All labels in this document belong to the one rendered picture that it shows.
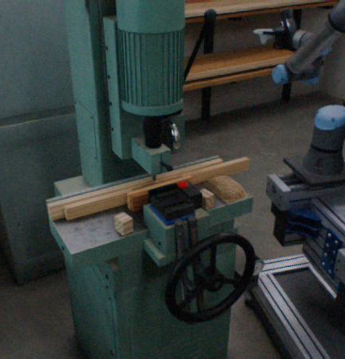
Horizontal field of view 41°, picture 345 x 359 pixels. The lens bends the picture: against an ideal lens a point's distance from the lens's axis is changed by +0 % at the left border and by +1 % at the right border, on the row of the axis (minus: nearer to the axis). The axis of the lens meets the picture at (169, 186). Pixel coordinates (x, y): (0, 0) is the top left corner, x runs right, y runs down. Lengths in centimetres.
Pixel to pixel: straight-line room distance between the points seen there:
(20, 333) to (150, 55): 154
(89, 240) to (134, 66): 48
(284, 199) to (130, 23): 93
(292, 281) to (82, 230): 120
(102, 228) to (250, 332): 115
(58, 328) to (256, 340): 92
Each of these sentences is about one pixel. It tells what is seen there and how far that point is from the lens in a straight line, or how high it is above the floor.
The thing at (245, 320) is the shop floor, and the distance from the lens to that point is 233.
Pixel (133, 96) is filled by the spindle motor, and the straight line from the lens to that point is 127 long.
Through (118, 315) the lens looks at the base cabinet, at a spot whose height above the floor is 62.
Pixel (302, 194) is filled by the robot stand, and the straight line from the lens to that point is 184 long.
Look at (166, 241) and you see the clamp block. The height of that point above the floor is 92.
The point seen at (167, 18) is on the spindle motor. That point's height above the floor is 145.
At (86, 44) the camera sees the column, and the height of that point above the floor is 134.
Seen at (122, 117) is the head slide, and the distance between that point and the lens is 142.
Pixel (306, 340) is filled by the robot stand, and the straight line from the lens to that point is 199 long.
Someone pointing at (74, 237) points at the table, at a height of 90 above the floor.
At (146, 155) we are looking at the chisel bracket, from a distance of 137.
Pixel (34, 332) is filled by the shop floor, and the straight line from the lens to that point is 234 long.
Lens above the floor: 167
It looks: 30 degrees down
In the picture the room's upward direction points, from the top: straight up
